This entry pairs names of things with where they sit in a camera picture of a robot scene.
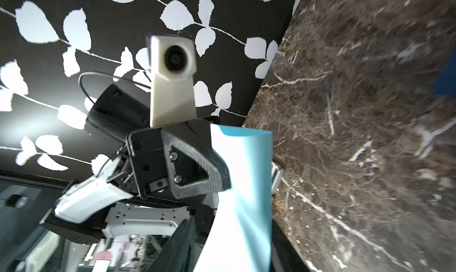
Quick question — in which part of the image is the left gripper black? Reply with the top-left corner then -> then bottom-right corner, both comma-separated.
127,117 -> 231,204

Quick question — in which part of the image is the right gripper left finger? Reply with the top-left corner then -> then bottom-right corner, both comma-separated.
146,217 -> 197,272

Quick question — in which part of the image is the white square paper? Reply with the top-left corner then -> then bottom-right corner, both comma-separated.
194,125 -> 273,272

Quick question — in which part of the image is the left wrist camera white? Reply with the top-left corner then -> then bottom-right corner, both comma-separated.
148,36 -> 197,128

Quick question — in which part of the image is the blue square paper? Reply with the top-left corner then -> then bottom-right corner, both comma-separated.
432,53 -> 456,97

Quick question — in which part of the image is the blue white poker card box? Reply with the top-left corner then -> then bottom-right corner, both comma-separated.
271,162 -> 285,195

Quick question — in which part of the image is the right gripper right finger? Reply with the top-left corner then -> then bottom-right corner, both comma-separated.
270,220 -> 310,272

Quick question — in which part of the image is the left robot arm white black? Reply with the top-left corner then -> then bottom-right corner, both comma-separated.
40,85 -> 230,244

